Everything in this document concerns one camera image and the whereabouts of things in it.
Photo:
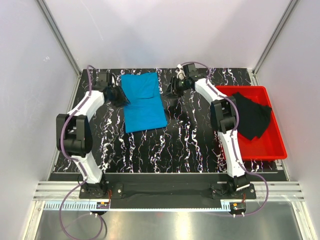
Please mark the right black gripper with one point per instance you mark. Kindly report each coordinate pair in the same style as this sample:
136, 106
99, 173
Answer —
171, 91

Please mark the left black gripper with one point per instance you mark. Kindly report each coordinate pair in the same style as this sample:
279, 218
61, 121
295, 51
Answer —
123, 101

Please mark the blue t-shirt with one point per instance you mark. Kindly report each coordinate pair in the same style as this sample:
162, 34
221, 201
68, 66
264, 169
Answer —
145, 110

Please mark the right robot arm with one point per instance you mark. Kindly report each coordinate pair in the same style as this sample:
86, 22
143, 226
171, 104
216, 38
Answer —
224, 119

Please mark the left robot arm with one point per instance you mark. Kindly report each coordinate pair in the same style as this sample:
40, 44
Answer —
74, 136

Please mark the black t-shirt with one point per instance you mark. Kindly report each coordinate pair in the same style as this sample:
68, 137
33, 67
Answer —
254, 118

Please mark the red plastic bin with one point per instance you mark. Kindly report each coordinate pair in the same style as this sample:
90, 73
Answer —
270, 145

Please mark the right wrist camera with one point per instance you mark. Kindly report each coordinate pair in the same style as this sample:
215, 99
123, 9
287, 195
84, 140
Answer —
180, 74

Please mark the right aluminium frame post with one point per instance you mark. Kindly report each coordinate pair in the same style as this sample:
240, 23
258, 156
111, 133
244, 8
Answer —
275, 34

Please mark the aluminium frame post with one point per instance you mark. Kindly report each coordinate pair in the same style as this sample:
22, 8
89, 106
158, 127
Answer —
275, 34
58, 36

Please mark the left aluminium frame post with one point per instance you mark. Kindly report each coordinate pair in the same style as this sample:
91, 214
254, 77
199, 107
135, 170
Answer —
58, 36

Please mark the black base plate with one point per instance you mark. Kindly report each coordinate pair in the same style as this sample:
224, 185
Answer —
178, 190

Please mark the aluminium rail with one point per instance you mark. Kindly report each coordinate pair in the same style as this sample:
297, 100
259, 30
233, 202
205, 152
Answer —
65, 195

